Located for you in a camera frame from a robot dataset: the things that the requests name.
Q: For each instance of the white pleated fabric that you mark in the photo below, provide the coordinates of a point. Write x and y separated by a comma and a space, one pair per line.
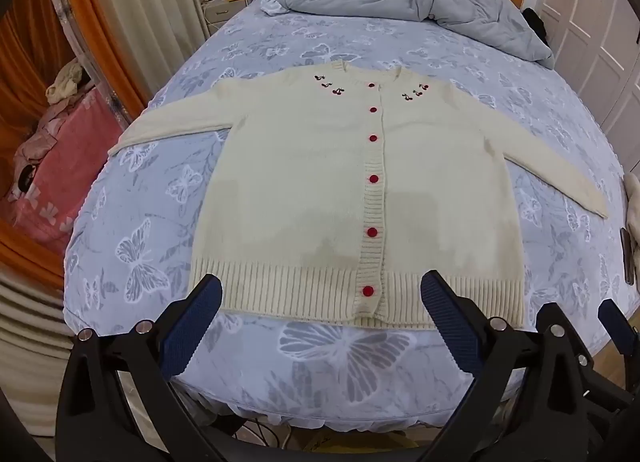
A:
25, 322

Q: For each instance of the white wardrobe doors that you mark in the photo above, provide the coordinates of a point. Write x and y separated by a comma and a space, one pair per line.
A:
590, 2

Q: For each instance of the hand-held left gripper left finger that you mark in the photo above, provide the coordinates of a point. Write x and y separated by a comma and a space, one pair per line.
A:
192, 322

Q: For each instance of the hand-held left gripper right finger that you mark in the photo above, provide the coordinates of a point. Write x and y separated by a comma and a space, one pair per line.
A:
450, 322

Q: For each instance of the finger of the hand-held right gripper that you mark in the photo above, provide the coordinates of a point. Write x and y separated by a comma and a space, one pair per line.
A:
615, 324
550, 311

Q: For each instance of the orange curtain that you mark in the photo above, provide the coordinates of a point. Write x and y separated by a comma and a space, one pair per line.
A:
30, 42

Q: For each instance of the cream knit cardigan red buttons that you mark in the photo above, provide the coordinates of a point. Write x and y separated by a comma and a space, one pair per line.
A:
350, 182

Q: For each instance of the pink blanket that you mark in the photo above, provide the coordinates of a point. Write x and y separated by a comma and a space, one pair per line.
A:
65, 162

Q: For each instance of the white nightstand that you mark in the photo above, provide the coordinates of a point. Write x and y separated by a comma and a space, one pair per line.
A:
220, 9

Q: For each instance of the cream plush item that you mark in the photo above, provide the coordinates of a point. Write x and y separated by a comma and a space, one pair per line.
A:
632, 192

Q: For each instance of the white cloth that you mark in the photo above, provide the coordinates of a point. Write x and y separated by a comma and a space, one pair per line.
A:
272, 4

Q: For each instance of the cream crumpled cloth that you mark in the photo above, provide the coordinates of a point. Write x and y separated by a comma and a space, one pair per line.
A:
65, 82

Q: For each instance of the bed with butterfly print sheet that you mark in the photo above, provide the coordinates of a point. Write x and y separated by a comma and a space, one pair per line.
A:
165, 242

